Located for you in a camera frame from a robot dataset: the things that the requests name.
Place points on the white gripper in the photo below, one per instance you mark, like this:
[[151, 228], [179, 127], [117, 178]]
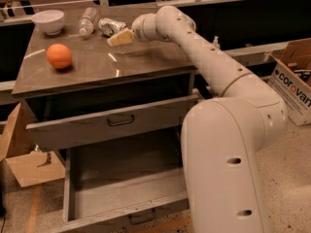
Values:
[[140, 29]]

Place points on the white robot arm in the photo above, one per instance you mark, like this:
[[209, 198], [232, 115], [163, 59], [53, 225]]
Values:
[[220, 136]]

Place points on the grey drawer cabinet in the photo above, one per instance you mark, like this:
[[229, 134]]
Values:
[[100, 78]]

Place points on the grey upper open drawer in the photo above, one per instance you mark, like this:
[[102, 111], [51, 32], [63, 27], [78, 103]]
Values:
[[108, 125]]

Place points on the grey open drawer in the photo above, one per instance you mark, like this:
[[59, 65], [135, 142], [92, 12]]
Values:
[[108, 181], [108, 125]]

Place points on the grey lower open drawer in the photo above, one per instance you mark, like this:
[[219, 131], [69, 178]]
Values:
[[108, 181]]

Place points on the clear plastic water bottle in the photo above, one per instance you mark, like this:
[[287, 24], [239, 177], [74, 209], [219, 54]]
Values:
[[88, 21]]

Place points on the orange ball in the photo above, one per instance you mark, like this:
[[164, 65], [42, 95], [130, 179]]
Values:
[[59, 56]]

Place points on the white bowl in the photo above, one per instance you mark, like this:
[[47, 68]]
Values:
[[50, 21]]

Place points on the corovan cardboard box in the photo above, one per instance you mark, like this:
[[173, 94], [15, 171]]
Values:
[[290, 79]]

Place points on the black upper drawer handle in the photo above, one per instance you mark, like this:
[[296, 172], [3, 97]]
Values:
[[120, 121]]

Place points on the black drawer handle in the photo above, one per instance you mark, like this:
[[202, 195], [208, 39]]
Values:
[[120, 121], [142, 217]]

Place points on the black lower drawer handle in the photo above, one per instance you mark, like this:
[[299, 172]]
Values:
[[142, 217]]

